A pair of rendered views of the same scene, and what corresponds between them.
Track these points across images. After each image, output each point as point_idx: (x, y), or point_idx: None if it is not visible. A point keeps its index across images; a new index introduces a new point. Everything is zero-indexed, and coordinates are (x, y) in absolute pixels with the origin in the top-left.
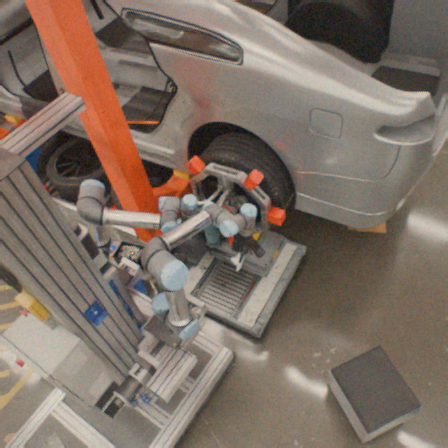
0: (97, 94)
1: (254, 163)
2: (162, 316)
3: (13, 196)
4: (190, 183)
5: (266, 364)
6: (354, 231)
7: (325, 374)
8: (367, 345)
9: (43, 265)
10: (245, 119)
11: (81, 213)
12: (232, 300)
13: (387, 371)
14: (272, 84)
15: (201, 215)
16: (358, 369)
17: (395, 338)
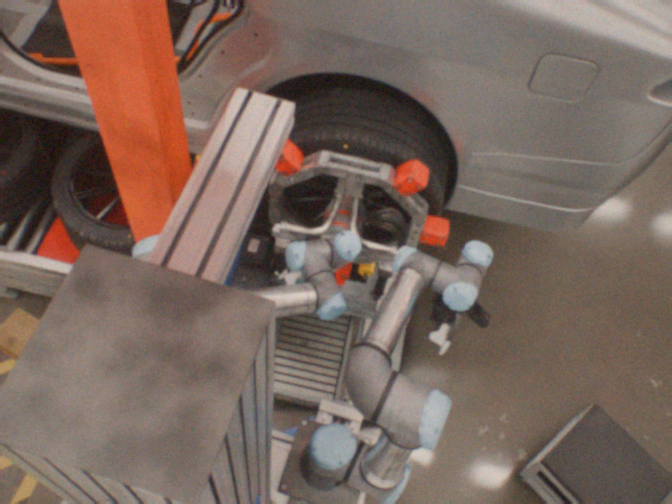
0: (151, 46)
1: (405, 147)
2: (342, 472)
3: (249, 396)
4: (269, 188)
5: (413, 465)
6: (476, 216)
7: (504, 459)
8: (548, 398)
9: (239, 496)
10: (396, 69)
11: None
12: (327, 369)
13: (620, 443)
14: (477, 9)
15: (411, 280)
16: (581, 450)
17: (582, 378)
